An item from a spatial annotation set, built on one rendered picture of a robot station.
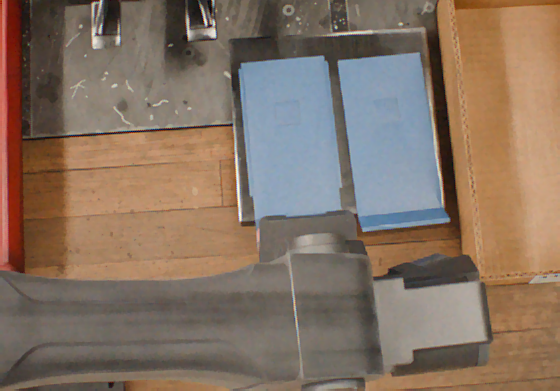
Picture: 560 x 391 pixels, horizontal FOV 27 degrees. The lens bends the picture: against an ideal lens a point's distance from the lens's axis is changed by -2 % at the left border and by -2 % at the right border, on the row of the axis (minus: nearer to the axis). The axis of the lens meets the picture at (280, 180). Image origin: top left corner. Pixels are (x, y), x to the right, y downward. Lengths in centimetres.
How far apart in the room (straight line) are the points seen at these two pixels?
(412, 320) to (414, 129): 33
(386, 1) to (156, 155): 24
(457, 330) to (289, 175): 32
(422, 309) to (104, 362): 21
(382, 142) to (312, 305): 38
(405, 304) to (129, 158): 39
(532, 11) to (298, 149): 25
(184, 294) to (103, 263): 41
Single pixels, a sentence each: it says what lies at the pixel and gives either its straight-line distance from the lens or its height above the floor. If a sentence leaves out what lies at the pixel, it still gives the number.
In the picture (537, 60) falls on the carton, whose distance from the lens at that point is 105.
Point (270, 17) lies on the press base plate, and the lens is 105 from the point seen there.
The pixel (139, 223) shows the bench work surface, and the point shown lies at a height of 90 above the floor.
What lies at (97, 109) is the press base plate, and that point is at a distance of 103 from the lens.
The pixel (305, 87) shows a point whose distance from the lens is 100.
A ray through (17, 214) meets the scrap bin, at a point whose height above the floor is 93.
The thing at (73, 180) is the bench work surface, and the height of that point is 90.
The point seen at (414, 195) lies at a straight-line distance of 98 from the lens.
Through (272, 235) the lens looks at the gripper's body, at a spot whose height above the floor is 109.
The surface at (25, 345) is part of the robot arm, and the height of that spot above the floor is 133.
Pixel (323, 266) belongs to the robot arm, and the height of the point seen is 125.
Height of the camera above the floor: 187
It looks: 75 degrees down
